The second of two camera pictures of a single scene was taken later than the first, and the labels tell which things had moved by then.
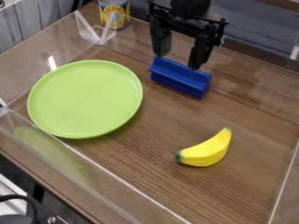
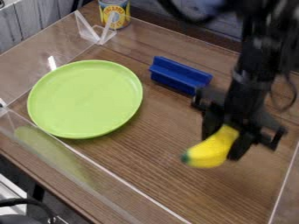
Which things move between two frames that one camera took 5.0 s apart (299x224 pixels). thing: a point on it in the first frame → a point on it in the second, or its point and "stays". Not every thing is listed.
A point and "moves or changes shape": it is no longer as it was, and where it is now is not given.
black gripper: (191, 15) → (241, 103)
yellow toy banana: (207, 154) moves or changes shape
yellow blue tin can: (115, 13) stays
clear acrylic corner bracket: (93, 32) stays
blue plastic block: (178, 76) stays
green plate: (82, 99) stays
